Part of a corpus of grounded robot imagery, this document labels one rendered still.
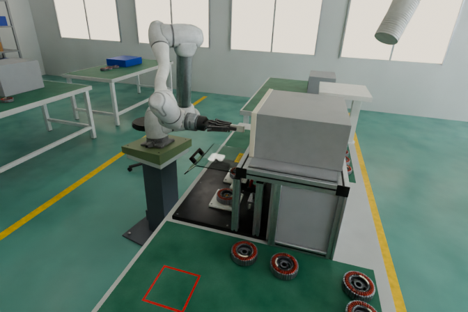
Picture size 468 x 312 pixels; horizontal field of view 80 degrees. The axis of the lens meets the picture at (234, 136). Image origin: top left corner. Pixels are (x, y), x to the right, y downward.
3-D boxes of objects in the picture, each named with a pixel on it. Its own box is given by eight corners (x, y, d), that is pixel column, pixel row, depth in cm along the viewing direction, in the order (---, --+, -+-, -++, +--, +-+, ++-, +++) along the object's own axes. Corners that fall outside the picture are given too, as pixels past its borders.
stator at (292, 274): (296, 260, 118) (297, 253, 117) (298, 283, 108) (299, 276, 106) (269, 256, 119) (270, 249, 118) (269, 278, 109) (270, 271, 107)
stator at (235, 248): (235, 243, 125) (235, 237, 124) (259, 249, 123) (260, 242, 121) (227, 262, 115) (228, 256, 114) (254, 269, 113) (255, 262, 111)
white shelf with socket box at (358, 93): (310, 150, 216) (319, 92, 197) (311, 132, 248) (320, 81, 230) (358, 157, 207) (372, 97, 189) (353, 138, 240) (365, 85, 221)
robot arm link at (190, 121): (184, 132, 140) (195, 134, 139) (183, 115, 136) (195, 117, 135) (191, 126, 148) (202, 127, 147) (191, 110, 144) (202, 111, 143)
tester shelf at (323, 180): (235, 177, 116) (235, 167, 115) (264, 122, 176) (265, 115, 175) (347, 197, 106) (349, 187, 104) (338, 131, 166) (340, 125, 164)
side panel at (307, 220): (267, 244, 125) (274, 184, 112) (268, 240, 128) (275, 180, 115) (332, 260, 119) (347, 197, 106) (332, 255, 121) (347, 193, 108)
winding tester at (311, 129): (248, 157, 123) (251, 112, 115) (266, 123, 162) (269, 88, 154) (341, 172, 114) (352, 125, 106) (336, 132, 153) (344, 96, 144)
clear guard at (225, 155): (184, 174, 129) (183, 163, 126) (203, 152, 150) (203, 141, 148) (253, 187, 121) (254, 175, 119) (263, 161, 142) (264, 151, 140)
